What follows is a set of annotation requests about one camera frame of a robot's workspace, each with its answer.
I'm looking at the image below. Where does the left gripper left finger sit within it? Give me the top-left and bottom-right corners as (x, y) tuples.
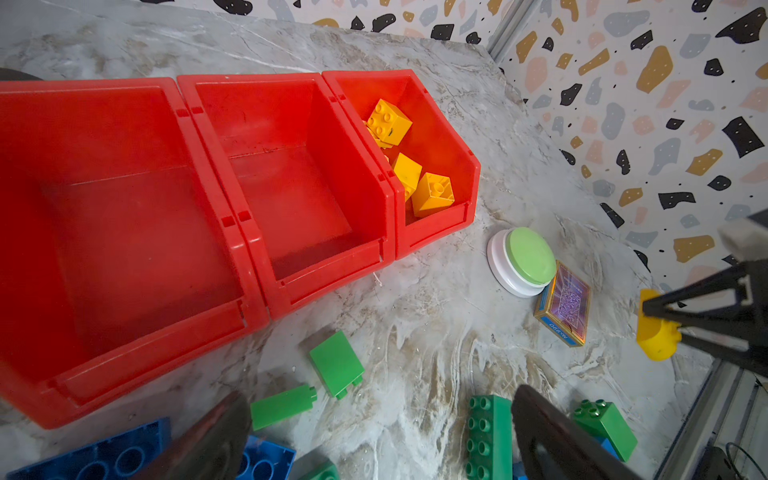
(134, 391), (252, 479)

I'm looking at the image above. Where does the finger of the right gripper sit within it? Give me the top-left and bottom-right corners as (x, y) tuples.
(643, 259), (767, 377)

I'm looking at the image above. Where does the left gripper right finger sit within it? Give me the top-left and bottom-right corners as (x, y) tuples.
(511, 385), (638, 479)

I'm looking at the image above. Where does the green slanted lego brick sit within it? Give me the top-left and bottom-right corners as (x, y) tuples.
(465, 395), (513, 480)

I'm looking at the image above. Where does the green tall lego brick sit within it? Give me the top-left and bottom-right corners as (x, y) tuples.
(250, 384), (318, 431)

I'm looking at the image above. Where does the green small lego brick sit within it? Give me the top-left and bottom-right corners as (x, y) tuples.
(309, 331), (365, 400)

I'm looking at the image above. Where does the yellow lego pile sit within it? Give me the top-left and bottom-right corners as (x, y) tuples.
(365, 99), (455, 218)

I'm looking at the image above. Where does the green small lego right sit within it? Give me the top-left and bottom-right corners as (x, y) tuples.
(572, 399), (638, 462)

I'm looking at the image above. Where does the blue long lego brick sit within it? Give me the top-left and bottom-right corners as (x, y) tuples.
(236, 435), (296, 480)

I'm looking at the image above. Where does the blue flat lego plate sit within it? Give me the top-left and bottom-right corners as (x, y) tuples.
(6, 417), (171, 480)

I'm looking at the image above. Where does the green long lego brick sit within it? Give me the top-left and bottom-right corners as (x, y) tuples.
(299, 460), (341, 480)

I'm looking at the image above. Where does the small colourful card box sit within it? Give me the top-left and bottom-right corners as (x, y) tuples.
(533, 260), (591, 347)

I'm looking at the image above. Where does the green push button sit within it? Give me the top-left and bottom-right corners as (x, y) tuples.
(487, 227), (556, 299)

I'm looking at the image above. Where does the left red bin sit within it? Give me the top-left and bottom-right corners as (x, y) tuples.
(1, 78), (269, 429)

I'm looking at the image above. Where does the red bin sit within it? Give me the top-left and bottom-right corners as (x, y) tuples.
(322, 70), (481, 259)
(1, 78), (269, 429)
(178, 73), (395, 319)

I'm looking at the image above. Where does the middle red bin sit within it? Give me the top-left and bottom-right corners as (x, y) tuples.
(178, 73), (395, 319)

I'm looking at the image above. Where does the right red bin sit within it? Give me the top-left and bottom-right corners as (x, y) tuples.
(322, 70), (481, 259)

